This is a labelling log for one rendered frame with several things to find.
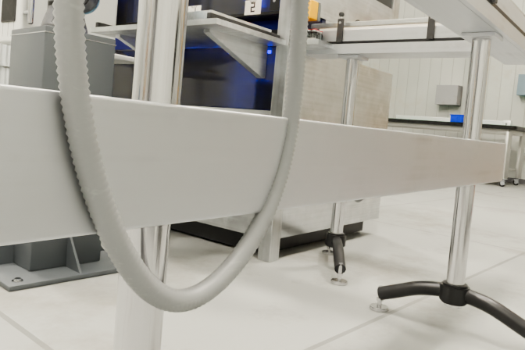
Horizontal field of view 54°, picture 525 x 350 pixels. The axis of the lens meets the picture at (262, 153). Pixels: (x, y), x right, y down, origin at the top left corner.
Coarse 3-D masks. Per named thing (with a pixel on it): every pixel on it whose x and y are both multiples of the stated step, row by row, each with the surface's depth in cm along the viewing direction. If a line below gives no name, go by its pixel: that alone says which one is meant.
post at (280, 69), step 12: (288, 0) 202; (288, 12) 202; (288, 24) 202; (288, 36) 201; (276, 48) 205; (288, 48) 202; (276, 60) 205; (276, 72) 205; (276, 84) 205; (276, 96) 205; (276, 108) 205; (276, 216) 207; (276, 228) 207; (264, 240) 207; (276, 240) 208; (264, 252) 207; (276, 252) 209
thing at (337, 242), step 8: (328, 232) 206; (328, 240) 205; (336, 240) 199; (344, 240) 204; (328, 248) 229; (336, 248) 194; (336, 256) 190; (344, 256) 190; (336, 264) 186; (344, 264) 186; (336, 272) 186; (344, 272) 186; (336, 280) 184; (344, 280) 185
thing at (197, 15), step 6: (192, 12) 181; (198, 12) 179; (204, 12) 177; (216, 12) 178; (192, 18) 181; (198, 18) 179; (204, 18) 177; (234, 18) 185; (252, 24) 193; (270, 30) 202
